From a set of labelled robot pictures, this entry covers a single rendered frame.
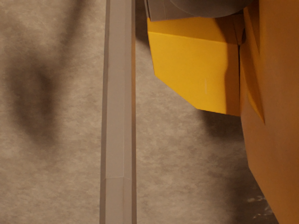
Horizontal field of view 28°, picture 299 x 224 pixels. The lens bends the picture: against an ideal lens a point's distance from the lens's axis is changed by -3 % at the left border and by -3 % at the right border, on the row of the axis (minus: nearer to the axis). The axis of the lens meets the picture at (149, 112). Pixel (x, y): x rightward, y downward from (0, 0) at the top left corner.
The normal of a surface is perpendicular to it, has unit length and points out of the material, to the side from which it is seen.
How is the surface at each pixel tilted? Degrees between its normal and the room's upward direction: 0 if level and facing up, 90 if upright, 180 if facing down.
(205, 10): 0
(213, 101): 22
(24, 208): 0
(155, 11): 0
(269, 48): 74
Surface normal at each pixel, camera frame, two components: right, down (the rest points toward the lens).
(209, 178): 0.03, 0.72
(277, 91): -0.95, 0.30
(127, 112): 0.62, -0.55
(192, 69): -0.34, 0.71
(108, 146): -0.12, -0.68
